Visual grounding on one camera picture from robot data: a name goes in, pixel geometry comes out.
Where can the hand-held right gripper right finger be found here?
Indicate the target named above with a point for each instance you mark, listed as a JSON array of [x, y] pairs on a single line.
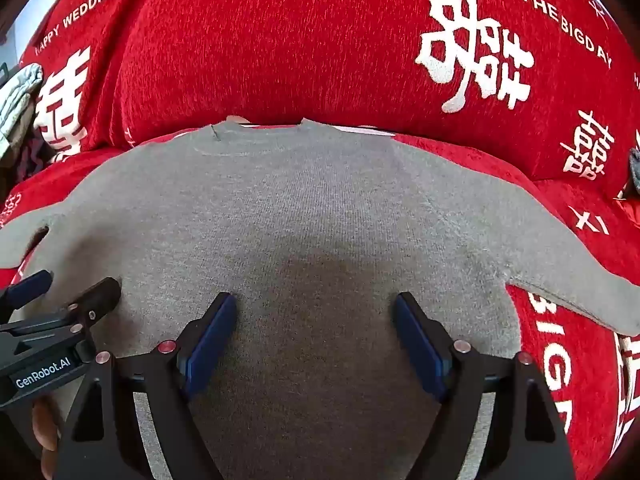
[[417, 345]]

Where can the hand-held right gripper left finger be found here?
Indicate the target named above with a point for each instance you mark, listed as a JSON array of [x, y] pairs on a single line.
[[212, 340]]

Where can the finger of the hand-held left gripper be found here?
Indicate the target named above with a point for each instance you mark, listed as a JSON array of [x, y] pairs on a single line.
[[97, 302], [27, 290]]

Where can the grey knit sweater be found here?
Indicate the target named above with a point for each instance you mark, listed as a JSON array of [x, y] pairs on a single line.
[[310, 220]]

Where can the person's left hand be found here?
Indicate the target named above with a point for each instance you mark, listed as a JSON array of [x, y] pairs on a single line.
[[47, 425]]

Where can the dark patterned cloth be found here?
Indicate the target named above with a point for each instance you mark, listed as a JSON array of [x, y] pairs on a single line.
[[37, 147]]

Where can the light grey white cloth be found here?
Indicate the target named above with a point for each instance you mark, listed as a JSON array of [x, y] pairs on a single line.
[[17, 95]]

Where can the small grey cloth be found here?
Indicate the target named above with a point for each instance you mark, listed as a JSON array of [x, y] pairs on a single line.
[[635, 167]]

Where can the red printed sofa cover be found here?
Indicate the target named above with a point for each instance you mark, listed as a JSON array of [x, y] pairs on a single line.
[[300, 35]]

